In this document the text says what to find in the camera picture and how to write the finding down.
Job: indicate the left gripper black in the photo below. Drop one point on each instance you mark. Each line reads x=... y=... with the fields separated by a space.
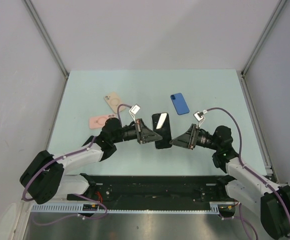
x=148 y=136

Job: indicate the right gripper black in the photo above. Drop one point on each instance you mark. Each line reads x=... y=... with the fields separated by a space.
x=187 y=140

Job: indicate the black screen smartphone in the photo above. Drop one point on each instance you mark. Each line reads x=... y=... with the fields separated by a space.
x=161 y=130

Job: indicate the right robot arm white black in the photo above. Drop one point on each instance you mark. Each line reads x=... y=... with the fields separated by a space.
x=270 y=201

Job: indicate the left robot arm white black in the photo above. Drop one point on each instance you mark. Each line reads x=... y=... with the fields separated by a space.
x=48 y=175

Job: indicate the blue phone case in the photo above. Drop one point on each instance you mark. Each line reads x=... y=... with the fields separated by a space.
x=179 y=104

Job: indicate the beige phone case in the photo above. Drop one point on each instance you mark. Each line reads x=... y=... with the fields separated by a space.
x=113 y=100

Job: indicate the pink phone case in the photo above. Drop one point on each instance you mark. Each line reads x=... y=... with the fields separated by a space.
x=97 y=122

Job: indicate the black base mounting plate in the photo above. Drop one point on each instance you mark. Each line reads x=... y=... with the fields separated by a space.
x=153 y=191

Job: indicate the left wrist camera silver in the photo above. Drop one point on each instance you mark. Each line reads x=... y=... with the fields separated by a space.
x=133 y=111

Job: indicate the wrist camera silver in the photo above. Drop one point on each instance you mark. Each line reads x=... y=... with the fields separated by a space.
x=133 y=111
x=200 y=117

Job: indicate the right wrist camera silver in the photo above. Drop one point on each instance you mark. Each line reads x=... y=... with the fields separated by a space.
x=200 y=117

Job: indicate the right aluminium side rail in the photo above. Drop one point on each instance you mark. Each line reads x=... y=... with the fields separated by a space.
x=257 y=127

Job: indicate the slotted cable duct rail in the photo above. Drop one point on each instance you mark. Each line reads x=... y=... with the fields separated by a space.
x=212 y=207

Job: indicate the aluminium frame front rail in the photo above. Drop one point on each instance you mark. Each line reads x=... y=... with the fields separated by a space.
x=22 y=216

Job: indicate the left aluminium corner post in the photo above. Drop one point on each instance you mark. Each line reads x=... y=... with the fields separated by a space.
x=38 y=22

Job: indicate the aluminium corner post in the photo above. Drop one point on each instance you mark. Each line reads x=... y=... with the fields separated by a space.
x=38 y=22
x=271 y=23

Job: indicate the right aluminium corner post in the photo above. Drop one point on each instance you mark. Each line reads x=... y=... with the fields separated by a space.
x=271 y=23

